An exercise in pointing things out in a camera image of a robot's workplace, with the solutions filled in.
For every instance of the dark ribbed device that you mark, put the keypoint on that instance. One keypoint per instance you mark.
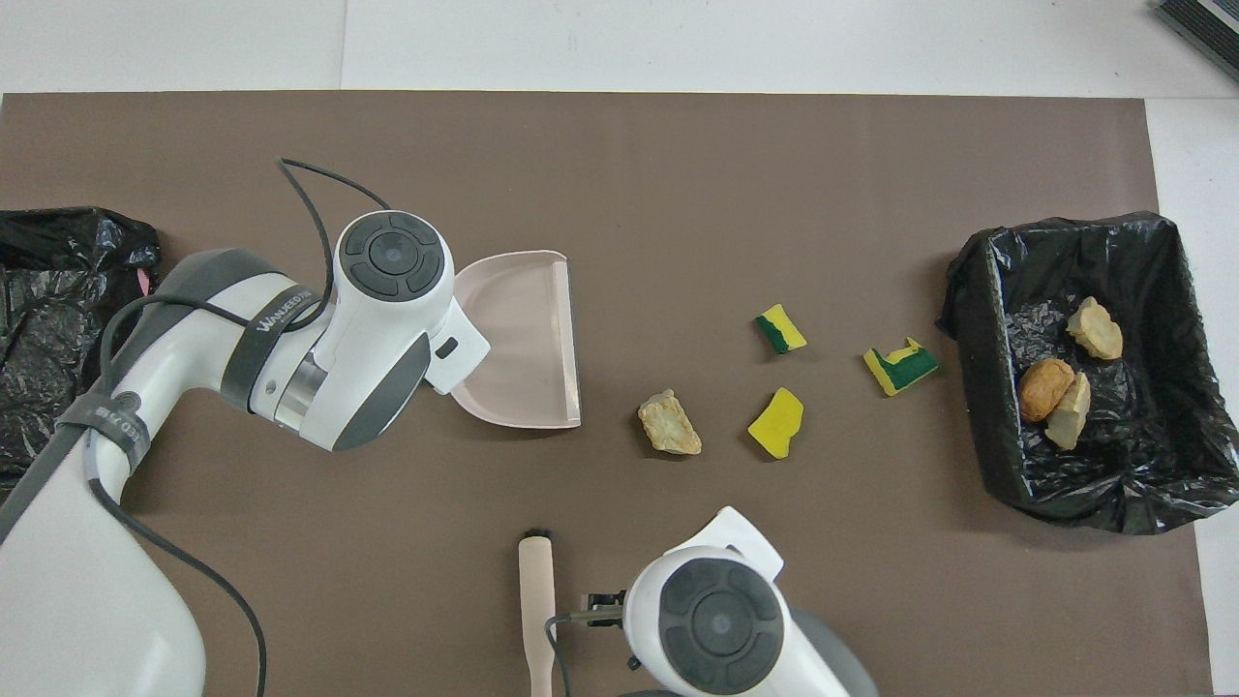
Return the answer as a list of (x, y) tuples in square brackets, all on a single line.
[(1210, 24)]

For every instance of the beige hand brush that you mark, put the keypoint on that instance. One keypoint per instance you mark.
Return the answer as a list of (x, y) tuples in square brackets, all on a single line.
[(535, 581)]

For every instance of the brown table mat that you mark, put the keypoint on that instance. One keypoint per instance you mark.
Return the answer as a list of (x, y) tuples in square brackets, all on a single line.
[(774, 194)]

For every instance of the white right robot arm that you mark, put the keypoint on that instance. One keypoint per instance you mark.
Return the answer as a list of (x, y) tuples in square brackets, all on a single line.
[(721, 620)]

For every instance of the plain yellow sponge piece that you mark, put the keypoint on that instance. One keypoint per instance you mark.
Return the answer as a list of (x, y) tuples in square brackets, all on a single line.
[(774, 424)]

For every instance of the pale yellow sponge chunk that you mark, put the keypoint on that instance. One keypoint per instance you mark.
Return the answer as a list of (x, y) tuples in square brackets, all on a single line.
[(1070, 414), (1095, 329), (669, 423)]

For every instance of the small yellow green sponge piece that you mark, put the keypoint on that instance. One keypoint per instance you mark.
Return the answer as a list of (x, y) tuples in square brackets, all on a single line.
[(786, 331)]

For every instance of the orange-brown oval sponge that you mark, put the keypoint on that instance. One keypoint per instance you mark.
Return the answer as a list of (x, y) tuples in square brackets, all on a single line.
[(1043, 389)]

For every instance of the black bag lined bin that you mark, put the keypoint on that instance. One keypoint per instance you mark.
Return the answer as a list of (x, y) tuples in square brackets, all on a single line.
[(1162, 465)]

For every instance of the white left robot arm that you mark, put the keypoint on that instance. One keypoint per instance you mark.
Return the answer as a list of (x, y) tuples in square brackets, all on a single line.
[(377, 329)]

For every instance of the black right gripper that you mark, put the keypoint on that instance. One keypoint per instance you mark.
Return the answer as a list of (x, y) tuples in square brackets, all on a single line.
[(605, 610)]

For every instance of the black bag bin, pink spot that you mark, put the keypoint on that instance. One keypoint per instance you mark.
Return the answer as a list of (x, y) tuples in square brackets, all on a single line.
[(58, 252)]

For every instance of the beige plastic dustpan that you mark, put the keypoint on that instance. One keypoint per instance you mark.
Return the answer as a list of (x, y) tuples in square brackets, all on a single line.
[(523, 339)]

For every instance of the notched yellow green sponge piece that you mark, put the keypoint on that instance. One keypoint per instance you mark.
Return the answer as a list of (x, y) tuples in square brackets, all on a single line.
[(895, 373)]

